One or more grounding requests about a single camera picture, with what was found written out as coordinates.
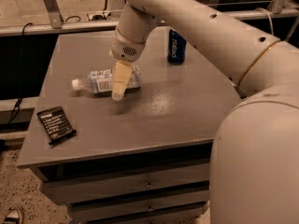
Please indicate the black snack packet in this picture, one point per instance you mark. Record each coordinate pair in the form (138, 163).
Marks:
(56, 125)

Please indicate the blue plastic water bottle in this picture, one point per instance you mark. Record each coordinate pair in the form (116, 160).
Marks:
(99, 81)

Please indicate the grey drawer cabinet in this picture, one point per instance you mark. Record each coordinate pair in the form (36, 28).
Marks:
(141, 160)

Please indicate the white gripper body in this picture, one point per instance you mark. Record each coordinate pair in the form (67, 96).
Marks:
(127, 49)

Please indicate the metal railing frame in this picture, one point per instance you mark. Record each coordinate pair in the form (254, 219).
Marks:
(30, 17)

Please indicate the blue pepsi can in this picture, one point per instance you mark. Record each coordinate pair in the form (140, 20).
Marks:
(176, 48)

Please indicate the black and white shoe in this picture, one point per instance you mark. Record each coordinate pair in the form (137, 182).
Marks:
(14, 216)

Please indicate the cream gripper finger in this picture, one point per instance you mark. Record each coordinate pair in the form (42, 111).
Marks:
(122, 71)

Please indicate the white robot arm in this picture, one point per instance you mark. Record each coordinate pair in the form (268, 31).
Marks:
(254, 164)

